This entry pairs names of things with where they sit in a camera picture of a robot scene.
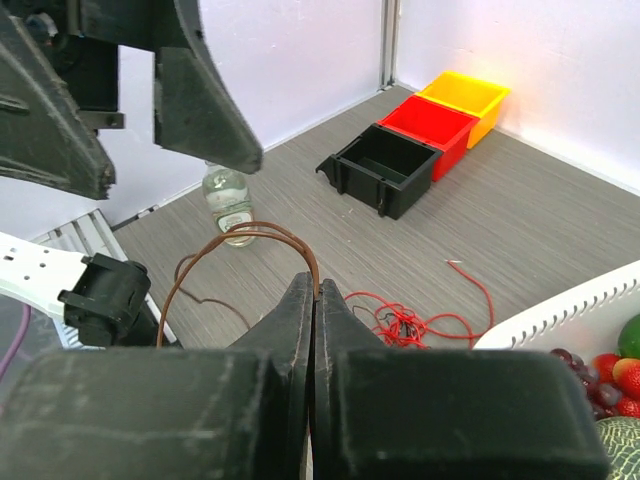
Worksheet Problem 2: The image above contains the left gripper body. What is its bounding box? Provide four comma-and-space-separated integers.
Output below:
9, 1, 176, 130

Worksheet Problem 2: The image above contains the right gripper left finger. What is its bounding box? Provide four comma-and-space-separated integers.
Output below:
1, 273, 314, 479

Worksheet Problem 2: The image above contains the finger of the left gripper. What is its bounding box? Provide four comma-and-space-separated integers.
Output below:
152, 1, 264, 174
1, 9, 116, 200

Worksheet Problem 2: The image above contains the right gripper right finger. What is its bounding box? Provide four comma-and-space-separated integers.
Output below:
312, 280, 610, 479

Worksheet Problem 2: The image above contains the red cable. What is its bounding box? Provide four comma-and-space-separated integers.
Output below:
344, 258, 496, 350

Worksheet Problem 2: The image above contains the brown cable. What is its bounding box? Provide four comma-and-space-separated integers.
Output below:
155, 220, 321, 349

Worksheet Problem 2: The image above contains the clear glass bottle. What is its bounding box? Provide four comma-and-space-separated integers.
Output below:
201, 162, 254, 233

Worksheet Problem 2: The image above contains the black plastic bin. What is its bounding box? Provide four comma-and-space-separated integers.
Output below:
316, 123, 442, 220

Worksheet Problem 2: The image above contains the dark red grape bunch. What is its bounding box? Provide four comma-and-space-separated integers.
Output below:
550, 348, 622, 420

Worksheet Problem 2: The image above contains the white fruit basket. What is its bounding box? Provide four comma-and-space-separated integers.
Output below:
475, 261, 639, 358

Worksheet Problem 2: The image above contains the green netted melon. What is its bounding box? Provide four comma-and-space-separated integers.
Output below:
596, 416, 640, 480

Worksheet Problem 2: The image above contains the red plastic bin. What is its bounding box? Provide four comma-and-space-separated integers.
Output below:
378, 95, 479, 182

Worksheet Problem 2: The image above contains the green lime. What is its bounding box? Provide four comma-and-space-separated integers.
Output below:
618, 315, 640, 359

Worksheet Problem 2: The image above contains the yellow plastic bin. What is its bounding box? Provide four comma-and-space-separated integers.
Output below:
417, 71, 511, 149

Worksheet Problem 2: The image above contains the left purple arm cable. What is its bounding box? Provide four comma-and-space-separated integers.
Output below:
0, 304, 32, 386

